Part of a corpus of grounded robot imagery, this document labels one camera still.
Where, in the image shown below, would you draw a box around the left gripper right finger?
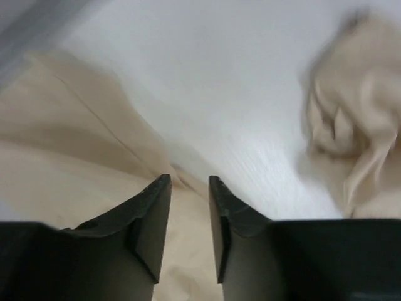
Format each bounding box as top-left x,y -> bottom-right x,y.
209,176 -> 300,300

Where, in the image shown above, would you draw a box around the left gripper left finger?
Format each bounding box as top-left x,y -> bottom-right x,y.
61,174 -> 172,300

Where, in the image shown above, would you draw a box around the beige trousers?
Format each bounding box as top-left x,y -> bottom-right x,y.
1,14 -> 400,300

